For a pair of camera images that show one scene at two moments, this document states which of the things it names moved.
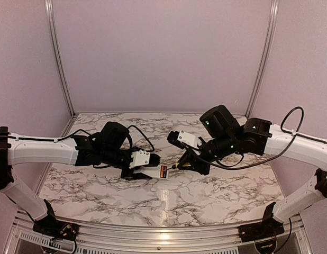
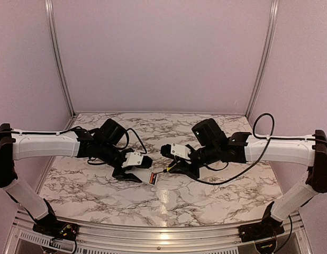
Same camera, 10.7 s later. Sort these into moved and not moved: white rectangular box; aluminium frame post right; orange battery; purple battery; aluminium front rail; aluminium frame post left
Moved: orange battery; white rectangular box; purple battery
Not moved: aluminium front rail; aluminium frame post right; aluminium frame post left
